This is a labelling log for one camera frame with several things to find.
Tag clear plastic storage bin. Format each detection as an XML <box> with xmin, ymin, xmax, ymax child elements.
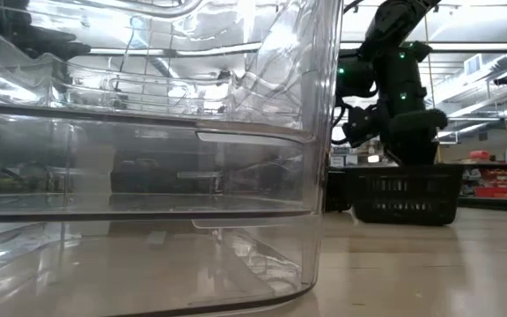
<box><xmin>0</xmin><ymin>0</ymin><xmax>345</xmax><ymax>317</ymax></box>
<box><xmin>0</xmin><ymin>0</ymin><xmax>339</xmax><ymax>221</ymax></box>
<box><xmin>0</xmin><ymin>0</ymin><xmax>342</xmax><ymax>133</ymax></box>

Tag red goods shelf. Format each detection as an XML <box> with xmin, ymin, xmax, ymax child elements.
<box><xmin>459</xmin><ymin>166</ymin><xmax>507</xmax><ymax>202</ymax></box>

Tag white overhead light bar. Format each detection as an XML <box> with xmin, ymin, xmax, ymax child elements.
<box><xmin>340</xmin><ymin>41</ymin><xmax>507</xmax><ymax>51</ymax></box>

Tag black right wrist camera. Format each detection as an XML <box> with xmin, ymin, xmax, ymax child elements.
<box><xmin>341</xmin><ymin>105</ymin><xmax>381</xmax><ymax>149</ymax></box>

